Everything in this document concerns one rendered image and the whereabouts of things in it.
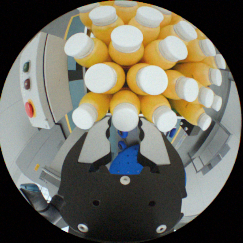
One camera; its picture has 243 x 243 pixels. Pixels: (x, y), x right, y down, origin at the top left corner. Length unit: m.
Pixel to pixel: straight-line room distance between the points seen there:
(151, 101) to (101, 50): 0.13
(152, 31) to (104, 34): 0.08
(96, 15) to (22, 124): 2.74
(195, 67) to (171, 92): 0.12
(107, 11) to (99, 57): 0.09
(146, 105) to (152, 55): 0.10
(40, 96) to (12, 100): 2.51
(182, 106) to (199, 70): 0.12
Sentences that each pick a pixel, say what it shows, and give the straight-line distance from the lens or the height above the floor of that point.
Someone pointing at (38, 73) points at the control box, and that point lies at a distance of 0.17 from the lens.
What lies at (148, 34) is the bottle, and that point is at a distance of 0.17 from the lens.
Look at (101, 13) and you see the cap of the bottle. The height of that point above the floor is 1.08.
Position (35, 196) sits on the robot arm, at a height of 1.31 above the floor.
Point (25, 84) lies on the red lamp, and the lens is 0.18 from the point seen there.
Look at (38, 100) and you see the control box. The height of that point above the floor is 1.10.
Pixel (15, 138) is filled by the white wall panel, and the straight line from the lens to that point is 2.77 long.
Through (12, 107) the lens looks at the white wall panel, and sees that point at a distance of 2.65.
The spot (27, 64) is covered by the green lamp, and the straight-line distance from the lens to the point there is 0.19.
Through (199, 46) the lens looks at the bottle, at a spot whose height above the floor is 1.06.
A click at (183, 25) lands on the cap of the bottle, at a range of 0.18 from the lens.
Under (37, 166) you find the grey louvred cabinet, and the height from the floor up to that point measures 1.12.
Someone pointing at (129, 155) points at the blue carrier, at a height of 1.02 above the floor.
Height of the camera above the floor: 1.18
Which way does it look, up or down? 58 degrees down
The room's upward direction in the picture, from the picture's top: 174 degrees counter-clockwise
